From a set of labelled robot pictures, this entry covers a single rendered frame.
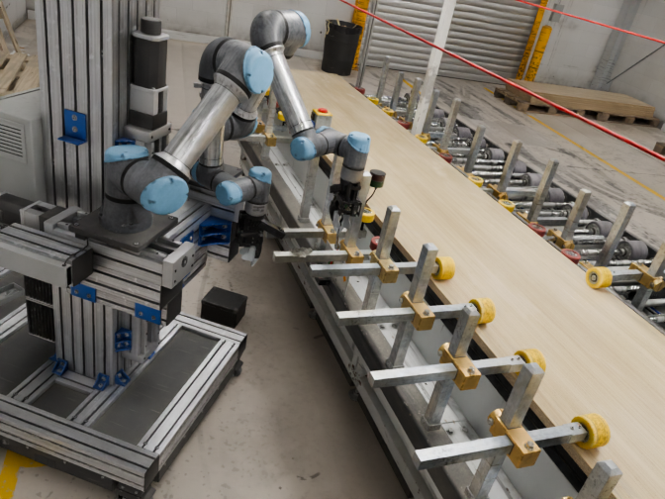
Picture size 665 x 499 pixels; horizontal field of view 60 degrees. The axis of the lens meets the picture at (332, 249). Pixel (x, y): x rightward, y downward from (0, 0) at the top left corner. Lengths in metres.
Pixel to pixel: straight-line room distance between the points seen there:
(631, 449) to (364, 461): 1.21
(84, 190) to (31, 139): 0.21
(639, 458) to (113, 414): 1.72
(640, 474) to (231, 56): 1.48
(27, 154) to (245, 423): 1.37
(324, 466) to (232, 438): 0.40
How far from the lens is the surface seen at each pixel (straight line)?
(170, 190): 1.58
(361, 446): 2.64
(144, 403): 2.39
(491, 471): 1.57
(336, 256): 2.14
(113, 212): 1.75
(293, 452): 2.54
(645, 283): 2.54
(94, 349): 2.37
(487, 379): 1.87
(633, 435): 1.77
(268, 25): 1.90
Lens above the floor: 1.90
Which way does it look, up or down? 29 degrees down
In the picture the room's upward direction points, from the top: 12 degrees clockwise
